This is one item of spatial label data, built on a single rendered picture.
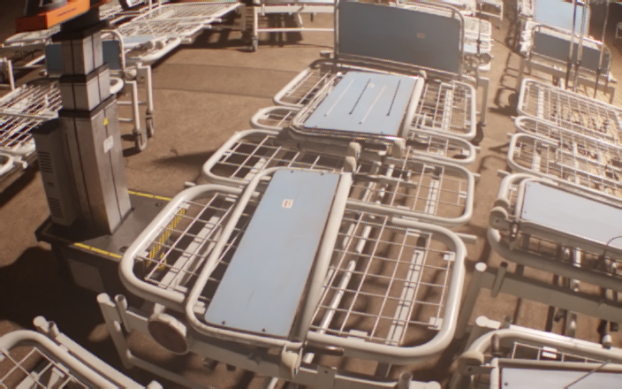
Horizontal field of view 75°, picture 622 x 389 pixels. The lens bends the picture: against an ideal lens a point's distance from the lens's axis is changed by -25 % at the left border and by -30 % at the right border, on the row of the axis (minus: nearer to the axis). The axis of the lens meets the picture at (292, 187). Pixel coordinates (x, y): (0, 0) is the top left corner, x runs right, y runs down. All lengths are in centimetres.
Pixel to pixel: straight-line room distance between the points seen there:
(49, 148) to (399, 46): 188
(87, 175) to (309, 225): 82
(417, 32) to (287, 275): 180
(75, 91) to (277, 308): 98
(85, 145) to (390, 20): 173
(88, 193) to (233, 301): 85
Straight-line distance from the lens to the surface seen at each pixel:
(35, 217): 271
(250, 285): 124
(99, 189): 182
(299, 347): 109
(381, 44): 282
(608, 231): 161
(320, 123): 192
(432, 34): 276
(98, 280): 191
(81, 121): 173
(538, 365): 112
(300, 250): 133
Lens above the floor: 134
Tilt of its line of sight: 31 degrees down
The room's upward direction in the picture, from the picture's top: straight up
